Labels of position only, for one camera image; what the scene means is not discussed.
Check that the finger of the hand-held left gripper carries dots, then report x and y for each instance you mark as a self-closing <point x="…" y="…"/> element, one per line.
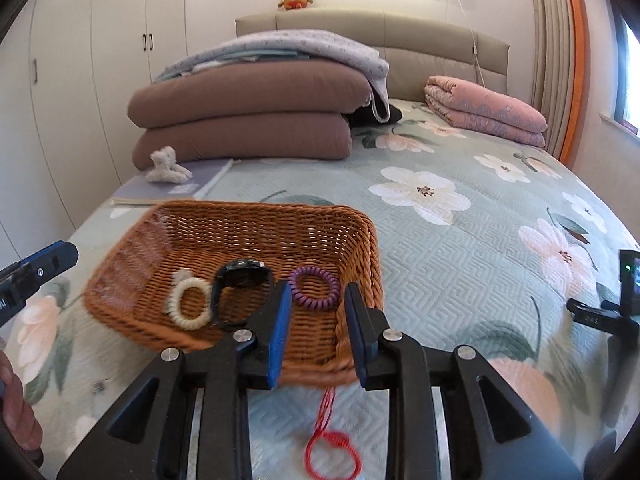
<point x="47" y="260"/>

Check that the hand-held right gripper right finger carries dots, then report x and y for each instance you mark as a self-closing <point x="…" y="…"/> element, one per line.
<point x="357" y="345"/>

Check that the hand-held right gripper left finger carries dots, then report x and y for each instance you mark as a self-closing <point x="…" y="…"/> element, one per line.
<point x="280" y="332"/>

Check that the brown wicker basket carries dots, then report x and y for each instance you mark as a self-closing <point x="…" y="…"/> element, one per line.
<point x="300" y="240"/>

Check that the person's left hand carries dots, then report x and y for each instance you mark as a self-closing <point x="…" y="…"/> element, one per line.
<point x="17" y="410"/>

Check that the green floral bedspread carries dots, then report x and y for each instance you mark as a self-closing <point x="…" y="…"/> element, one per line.
<point x="450" y="270"/>

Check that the white fluffy hair claw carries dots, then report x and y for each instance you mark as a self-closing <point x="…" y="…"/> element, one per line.
<point x="165" y="167"/>

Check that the lavender book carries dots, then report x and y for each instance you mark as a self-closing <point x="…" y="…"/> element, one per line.
<point x="202" y="175"/>

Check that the white wardrobe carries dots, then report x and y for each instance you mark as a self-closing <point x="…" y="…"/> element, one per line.
<point x="100" y="85"/>

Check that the brown folded quilt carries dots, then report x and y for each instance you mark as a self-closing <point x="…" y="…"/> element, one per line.
<point x="250" y="90"/>
<point x="240" y="142"/>

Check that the black cloth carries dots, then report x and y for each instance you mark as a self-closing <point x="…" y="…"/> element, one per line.
<point x="365" y="119"/>

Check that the black stand with screen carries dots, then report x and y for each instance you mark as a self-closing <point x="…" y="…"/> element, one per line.
<point x="600" y="317"/>

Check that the pink folded quilt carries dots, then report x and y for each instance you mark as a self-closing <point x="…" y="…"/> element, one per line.
<point x="480" y="105"/>

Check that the light teal folded sheet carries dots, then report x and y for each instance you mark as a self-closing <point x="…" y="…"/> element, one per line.
<point x="250" y="55"/>

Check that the lavender printed blanket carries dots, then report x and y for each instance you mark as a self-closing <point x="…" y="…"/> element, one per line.
<point x="325" y="45"/>

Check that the beige padded headboard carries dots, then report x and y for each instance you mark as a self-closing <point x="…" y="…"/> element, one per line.
<point x="425" y="40"/>

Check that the orange plush toy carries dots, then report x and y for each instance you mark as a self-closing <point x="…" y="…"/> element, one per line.
<point x="295" y="1"/>

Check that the small red box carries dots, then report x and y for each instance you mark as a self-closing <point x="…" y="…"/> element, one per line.
<point x="631" y="127"/>

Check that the orange curtain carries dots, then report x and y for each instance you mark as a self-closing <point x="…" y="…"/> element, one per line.
<point x="575" y="70"/>

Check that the beige curtain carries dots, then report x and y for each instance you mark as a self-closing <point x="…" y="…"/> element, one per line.
<point x="547" y="50"/>

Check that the dark framed window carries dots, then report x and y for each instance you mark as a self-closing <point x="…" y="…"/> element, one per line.
<point x="631" y="70"/>

